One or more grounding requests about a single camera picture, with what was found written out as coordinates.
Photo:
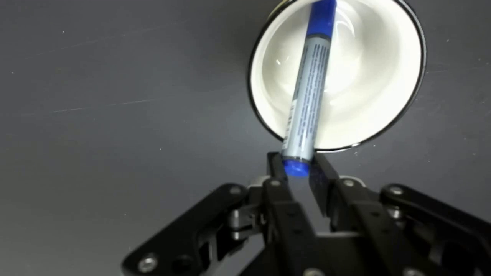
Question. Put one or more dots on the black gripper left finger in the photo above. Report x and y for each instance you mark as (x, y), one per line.
(285, 220)

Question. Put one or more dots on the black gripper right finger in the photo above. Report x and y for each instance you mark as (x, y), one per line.
(357, 216)

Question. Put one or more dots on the blue capped white marker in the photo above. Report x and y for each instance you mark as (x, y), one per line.
(308, 97)

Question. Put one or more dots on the white round bowl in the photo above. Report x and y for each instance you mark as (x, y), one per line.
(368, 78)

